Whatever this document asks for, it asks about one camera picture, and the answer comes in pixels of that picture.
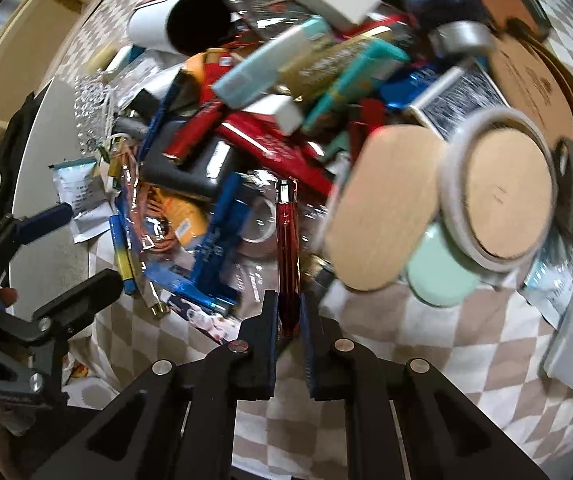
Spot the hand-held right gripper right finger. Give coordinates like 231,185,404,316
301,291,550,480

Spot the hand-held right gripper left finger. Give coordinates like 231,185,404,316
29,289,281,480

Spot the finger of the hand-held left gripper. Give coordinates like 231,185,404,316
16,203,74,246
33,268,124,337

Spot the white storage box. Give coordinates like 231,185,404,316
9,77,117,391

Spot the black sleep mask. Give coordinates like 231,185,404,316
0,91,42,221

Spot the red translucent lighter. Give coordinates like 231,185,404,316
275,179,301,338

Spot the silver foil packet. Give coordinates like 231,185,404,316
49,156,110,244

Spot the pile of blue stick packets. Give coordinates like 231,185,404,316
109,172,253,317

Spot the clear tape roll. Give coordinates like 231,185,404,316
239,200,280,257

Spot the black power bank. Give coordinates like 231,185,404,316
139,120,233,202

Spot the mint green round compact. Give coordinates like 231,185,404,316
407,222,488,309

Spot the oval wooden lid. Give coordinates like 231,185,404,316
324,125,451,292

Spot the wooden bedside shelf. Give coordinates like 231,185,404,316
0,0,128,162

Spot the pile of red stick packets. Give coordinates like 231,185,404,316
164,47,387,201

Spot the white cylindrical tumbler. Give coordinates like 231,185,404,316
127,0,232,57

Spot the clear printed sachet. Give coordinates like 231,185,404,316
521,245,573,327

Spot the round wooden white-rimmed coaster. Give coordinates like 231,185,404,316
439,107,561,274

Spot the light blue tube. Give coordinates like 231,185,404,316
211,16,333,111

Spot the teal plastic case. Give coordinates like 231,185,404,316
301,40,411,134

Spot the olive gold tube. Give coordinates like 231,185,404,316
279,30,373,99

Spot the blue playing card box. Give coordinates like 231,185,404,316
409,60,511,142

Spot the oval brown leather tag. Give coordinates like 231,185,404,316
487,20,573,147

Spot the orange cable in bag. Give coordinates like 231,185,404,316
126,180,208,257

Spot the clear crystal bead string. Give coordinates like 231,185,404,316
74,77,118,154

